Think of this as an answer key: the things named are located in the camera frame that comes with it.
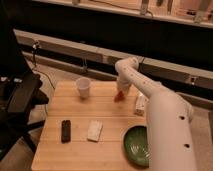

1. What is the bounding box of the red orange pepper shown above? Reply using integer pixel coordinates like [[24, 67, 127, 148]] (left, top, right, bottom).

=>
[[114, 91, 124, 102]]

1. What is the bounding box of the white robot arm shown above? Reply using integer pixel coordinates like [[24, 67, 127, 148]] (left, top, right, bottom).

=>
[[115, 57, 198, 171]]

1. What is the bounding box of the white paper cup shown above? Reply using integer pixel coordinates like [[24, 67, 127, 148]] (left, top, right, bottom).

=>
[[76, 77, 90, 99]]

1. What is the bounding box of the green bowl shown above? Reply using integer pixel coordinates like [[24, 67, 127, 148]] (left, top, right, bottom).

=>
[[123, 125, 150, 167]]

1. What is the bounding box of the black remote control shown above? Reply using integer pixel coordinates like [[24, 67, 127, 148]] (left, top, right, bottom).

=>
[[61, 120, 71, 143]]

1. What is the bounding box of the black office chair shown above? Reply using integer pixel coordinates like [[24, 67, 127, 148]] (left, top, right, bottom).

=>
[[0, 26, 49, 161]]

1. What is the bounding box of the black cable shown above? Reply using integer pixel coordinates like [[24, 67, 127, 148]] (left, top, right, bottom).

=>
[[30, 41, 57, 91]]

